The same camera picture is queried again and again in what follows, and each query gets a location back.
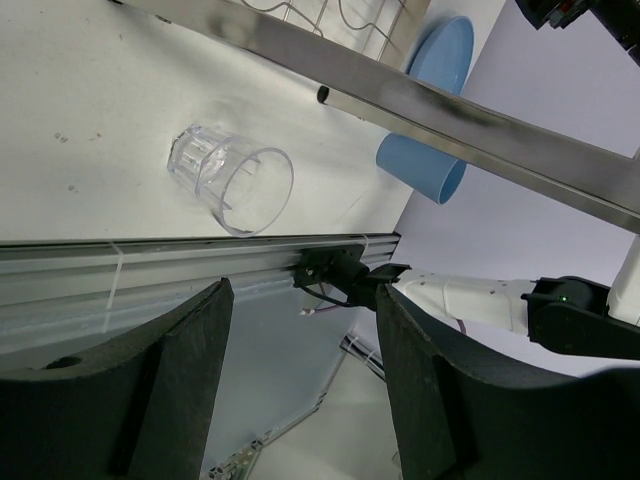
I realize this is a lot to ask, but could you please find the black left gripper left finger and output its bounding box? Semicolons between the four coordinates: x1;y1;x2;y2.
1;279;234;479

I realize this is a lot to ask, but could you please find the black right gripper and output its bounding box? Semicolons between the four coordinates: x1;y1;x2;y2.
516;0;639;64

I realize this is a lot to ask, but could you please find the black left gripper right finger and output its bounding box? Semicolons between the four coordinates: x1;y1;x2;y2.
376;286;639;479

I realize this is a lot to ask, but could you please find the light blue plate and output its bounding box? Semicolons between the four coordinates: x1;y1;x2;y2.
407;16;475;95

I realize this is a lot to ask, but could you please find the blue plastic cup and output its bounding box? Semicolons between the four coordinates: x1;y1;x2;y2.
376;134;467;205

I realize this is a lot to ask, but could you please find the clear drinking glass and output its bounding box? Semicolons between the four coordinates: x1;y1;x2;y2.
167;124;295;238

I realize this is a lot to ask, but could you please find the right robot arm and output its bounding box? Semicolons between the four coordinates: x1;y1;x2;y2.
294;1;639;361

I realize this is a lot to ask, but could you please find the aluminium mounting rail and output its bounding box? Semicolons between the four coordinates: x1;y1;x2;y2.
1;233;399;354

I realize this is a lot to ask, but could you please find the steel wire dish rack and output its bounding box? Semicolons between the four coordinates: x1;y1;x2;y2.
129;1;639;233

